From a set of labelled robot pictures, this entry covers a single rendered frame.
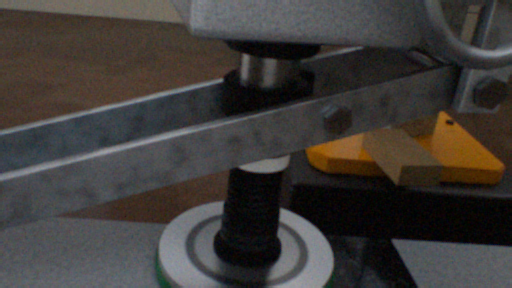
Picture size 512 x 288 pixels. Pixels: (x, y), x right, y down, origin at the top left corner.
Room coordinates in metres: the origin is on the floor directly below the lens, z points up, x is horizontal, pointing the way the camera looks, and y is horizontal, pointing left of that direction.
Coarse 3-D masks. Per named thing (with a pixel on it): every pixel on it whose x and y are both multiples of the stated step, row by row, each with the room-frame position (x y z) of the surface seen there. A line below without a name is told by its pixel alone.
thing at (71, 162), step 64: (320, 64) 0.55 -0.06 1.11; (384, 64) 0.58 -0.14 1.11; (448, 64) 0.48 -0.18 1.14; (64, 128) 0.47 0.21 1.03; (128, 128) 0.49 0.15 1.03; (192, 128) 0.40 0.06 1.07; (256, 128) 0.42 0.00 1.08; (320, 128) 0.44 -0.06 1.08; (0, 192) 0.35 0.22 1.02; (64, 192) 0.37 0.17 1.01; (128, 192) 0.38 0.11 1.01
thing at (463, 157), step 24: (336, 144) 1.10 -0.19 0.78; (360, 144) 1.11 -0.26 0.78; (432, 144) 1.17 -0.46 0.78; (456, 144) 1.19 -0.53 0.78; (480, 144) 1.22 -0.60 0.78; (336, 168) 1.01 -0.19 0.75; (360, 168) 1.02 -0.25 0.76; (456, 168) 1.05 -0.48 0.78; (480, 168) 1.05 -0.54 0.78; (504, 168) 1.08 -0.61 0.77
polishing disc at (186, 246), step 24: (192, 216) 0.53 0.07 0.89; (216, 216) 0.54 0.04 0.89; (288, 216) 0.56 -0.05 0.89; (168, 240) 0.48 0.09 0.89; (192, 240) 0.48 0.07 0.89; (288, 240) 0.51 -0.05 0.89; (312, 240) 0.51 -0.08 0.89; (168, 264) 0.43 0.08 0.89; (192, 264) 0.44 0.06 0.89; (216, 264) 0.44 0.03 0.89; (288, 264) 0.46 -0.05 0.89; (312, 264) 0.46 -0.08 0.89
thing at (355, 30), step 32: (192, 0) 0.36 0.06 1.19; (224, 0) 0.36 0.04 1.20; (256, 0) 0.36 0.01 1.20; (288, 0) 0.37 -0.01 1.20; (320, 0) 0.38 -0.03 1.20; (352, 0) 0.39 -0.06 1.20; (384, 0) 0.40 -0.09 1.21; (192, 32) 0.36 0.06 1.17; (224, 32) 0.36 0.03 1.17; (256, 32) 0.37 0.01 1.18; (288, 32) 0.37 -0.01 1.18; (320, 32) 0.38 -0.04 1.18; (352, 32) 0.39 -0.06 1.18; (384, 32) 0.40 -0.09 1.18; (416, 32) 0.41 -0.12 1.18
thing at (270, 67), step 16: (240, 64) 0.47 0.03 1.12; (256, 64) 0.45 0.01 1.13; (272, 64) 0.45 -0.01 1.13; (288, 64) 0.46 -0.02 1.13; (224, 80) 0.47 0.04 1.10; (240, 80) 0.47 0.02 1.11; (256, 80) 0.45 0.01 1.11; (272, 80) 0.45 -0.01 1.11; (288, 80) 0.46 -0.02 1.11; (304, 80) 0.49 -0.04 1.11; (224, 96) 0.46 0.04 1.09; (240, 96) 0.45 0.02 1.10; (256, 96) 0.44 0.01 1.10; (272, 96) 0.44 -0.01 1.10; (288, 96) 0.44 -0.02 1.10; (304, 96) 0.45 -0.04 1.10; (224, 112) 0.46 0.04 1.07; (240, 112) 0.44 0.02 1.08
